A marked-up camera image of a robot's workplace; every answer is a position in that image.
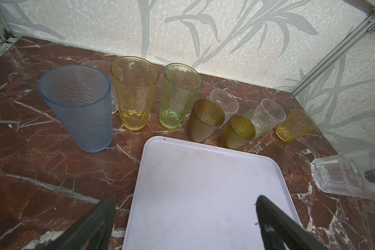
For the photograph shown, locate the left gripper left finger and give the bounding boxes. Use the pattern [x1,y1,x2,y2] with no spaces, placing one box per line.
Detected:
[46,196,116,250]

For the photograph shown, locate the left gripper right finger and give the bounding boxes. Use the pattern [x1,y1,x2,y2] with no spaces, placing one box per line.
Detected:
[256,195,326,250]

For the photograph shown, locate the small clear faceted glass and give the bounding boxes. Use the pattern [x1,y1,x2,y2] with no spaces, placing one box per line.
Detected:
[310,150,375,200]

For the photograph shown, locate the small yellow cup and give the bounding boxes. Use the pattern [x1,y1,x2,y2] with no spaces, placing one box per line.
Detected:
[276,108,317,142]

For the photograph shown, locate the brown textured cup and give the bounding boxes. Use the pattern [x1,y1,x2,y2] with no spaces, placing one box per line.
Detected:
[186,99,225,143]
[219,114,256,149]

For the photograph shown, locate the lavender plastic tray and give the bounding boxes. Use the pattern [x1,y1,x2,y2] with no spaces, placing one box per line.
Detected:
[123,136,300,250]

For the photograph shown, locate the small green cup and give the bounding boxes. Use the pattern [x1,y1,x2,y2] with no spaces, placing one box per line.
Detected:
[244,109,270,139]

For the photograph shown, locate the clear faceted cup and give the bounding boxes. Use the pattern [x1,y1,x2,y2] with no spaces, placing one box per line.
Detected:
[208,89,239,123]

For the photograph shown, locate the tall blue frosted cup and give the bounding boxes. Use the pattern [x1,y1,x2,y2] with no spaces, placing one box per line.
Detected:
[38,65,113,153]

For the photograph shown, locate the tall yellow plastic cup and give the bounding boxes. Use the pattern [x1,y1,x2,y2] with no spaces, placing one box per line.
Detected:
[110,56,159,131]

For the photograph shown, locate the clear cup behind blue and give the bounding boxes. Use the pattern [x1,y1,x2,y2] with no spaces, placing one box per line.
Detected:
[82,60,118,114]

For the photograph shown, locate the tall green plastic cup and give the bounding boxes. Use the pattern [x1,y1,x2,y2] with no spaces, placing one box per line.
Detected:
[159,62,203,129]

